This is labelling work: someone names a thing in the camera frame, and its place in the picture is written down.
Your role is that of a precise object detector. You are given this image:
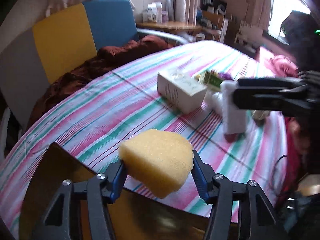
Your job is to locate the white foam block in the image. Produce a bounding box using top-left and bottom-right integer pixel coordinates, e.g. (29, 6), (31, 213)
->
(221, 80), (247, 135)

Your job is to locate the yellow sponge block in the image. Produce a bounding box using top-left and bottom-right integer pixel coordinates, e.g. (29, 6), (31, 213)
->
(118, 129), (194, 199)

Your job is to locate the beige medicine box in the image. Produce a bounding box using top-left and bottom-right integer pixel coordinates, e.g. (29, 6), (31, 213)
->
(157, 70), (207, 114)

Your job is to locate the gold metal tray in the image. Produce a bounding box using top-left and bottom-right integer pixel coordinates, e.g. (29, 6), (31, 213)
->
(19, 143), (209, 239)

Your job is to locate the striped pink green bedsheet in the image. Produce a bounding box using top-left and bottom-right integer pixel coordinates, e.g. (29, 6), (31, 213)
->
(1, 41), (287, 237)

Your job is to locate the cluttered wooden shelf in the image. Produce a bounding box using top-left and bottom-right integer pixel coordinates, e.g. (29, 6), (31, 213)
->
(200, 0), (229, 43)

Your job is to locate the wooden side table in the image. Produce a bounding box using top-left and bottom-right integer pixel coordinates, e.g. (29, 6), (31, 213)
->
(136, 21), (202, 34)

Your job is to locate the pink patterned curtain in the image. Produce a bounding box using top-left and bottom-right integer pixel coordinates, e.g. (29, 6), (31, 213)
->
(166, 0), (199, 24)

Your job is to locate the dark red blanket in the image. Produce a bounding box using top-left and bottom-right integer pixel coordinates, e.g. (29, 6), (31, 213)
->
(27, 35), (173, 129)

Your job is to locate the white product box on table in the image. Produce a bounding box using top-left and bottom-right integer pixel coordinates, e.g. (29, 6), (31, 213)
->
(147, 2), (162, 24)

